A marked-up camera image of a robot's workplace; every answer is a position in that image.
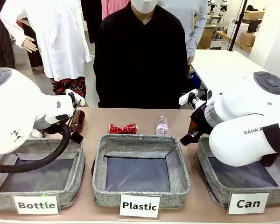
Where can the grey fabric basket Can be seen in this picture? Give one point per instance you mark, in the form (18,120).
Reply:
(242,177)

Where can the person in black shirt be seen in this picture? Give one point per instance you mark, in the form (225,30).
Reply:
(140,65)

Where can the open cardboard box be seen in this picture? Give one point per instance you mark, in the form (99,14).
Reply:
(247,39)

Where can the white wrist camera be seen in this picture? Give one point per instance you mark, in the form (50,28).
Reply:
(185,99)
(77,97)

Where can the white face mask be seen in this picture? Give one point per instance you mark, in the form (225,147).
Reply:
(143,5)

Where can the small white object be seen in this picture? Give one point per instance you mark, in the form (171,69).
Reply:
(36,134)

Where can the white label Can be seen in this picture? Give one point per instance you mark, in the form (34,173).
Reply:
(248,203)

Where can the clear plastic water bottle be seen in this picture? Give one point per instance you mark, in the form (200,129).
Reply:
(163,126)

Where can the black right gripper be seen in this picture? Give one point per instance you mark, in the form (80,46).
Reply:
(201,121)

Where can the light blue shirt figure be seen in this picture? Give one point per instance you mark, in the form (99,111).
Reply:
(193,21)

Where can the crushed red soda can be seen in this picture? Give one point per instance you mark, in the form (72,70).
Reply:
(122,128)

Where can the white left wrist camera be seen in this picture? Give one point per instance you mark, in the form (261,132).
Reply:
(77,97)

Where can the dark hanging garment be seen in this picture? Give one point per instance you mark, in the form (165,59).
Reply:
(92,18)

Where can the pink garment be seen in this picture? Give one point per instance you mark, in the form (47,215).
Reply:
(113,7)

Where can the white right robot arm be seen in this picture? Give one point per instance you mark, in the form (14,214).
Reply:
(242,144)

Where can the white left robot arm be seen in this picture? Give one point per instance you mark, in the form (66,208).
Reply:
(11,105)

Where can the dark clothed figure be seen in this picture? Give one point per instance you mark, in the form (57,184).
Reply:
(1,46)

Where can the brown glass bottle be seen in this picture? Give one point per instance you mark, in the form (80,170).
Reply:
(80,117)

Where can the white label Bottle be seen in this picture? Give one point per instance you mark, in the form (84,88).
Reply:
(36,205)

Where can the tall cardboard box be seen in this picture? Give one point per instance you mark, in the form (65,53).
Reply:
(205,38)

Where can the grey fabric basket Bottle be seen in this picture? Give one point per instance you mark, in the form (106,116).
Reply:
(37,177)

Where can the grey fabric basket Plastic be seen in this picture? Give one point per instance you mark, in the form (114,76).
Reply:
(140,144)

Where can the blue crate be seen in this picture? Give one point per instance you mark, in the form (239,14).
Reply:
(195,78)

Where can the black stand pole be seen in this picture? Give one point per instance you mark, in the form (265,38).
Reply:
(236,25)

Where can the white label Plastic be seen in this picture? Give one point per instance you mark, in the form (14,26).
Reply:
(139,206)

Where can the mannequin hand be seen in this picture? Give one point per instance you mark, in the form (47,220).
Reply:
(30,44)

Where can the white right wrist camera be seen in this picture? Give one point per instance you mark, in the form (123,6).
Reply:
(185,99)

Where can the red floral pants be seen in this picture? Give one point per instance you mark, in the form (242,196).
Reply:
(67,86)

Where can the small cardboard box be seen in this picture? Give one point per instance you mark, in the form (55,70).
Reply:
(254,15)

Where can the mannequin white shirt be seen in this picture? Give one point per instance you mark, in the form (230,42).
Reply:
(58,39)

